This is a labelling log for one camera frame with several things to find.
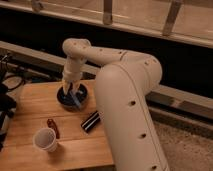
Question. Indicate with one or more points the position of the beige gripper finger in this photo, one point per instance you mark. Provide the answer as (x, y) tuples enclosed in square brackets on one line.
[(75, 87), (66, 86)]

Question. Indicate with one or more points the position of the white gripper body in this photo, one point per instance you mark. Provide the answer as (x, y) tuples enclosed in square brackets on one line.
[(72, 72)]

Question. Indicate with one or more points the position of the white blue sponge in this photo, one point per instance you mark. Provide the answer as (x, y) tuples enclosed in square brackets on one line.
[(75, 99)]

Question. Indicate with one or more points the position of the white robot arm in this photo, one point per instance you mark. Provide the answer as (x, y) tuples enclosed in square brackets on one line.
[(120, 87)]

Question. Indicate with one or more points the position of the dark ceramic bowl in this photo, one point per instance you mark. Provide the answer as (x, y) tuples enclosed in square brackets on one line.
[(67, 100)]

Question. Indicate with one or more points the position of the black white striped block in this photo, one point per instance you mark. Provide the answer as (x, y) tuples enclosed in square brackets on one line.
[(90, 122)]

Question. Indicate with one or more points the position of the brown red small object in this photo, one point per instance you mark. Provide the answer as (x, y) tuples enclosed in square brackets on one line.
[(51, 124)]

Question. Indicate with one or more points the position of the white paper cup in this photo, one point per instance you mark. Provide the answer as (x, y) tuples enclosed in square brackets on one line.
[(45, 139)]

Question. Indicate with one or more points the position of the black equipment at left edge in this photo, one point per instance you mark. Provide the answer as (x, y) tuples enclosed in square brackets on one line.
[(7, 103)]

